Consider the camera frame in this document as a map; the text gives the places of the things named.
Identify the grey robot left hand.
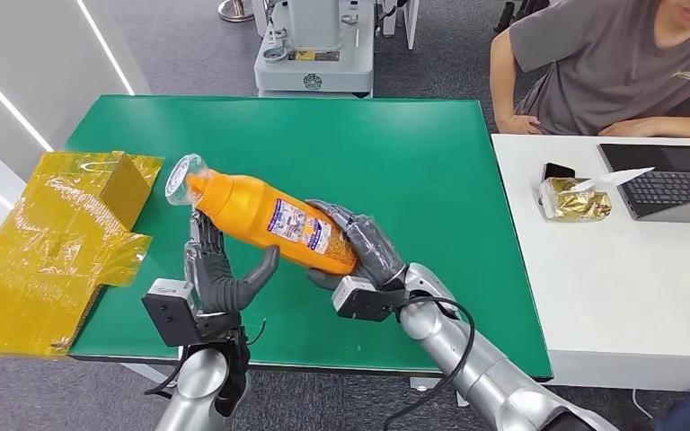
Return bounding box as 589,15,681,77
182,209,280,316

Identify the person's left hand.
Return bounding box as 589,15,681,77
598,116,668,138

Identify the person's right hand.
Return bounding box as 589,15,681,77
495,114,543,136

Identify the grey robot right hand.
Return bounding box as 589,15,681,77
305,198,409,293

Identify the orange plastic bottle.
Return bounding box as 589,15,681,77
164,153,360,277

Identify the white paper strip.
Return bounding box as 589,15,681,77
562,167,656,195

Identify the person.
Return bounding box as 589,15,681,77
489,0,690,145

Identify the black phone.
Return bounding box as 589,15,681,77
541,162,577,181

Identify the grey laptop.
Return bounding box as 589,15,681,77
597,143,690,224

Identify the gold foil packet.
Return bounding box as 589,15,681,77
538,176,613,223

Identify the green-topped table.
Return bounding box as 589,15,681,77
64,94,554,382

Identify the black chair base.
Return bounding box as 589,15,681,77
493,0,552,34

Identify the white desk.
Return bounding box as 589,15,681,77
491,133,690,392

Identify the yellow-taped cardboard box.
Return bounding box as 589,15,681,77
0,150,164,359

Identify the white machine base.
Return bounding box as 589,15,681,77
252,0,421,100

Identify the chrome round stand base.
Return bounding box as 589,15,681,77
217,0,257,23

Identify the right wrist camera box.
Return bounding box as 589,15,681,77
331,274,410,323

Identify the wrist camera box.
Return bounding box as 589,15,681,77
331,274,410,323
141,277,243,348

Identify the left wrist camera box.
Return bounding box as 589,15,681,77
141,277,243,348

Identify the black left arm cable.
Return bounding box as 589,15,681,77
143,345,191,398

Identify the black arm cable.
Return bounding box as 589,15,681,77
143,345,191,398
380,295,477,431

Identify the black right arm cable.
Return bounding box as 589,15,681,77
380,295,477,431

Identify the white floor cable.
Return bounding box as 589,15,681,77
630,389,656,421

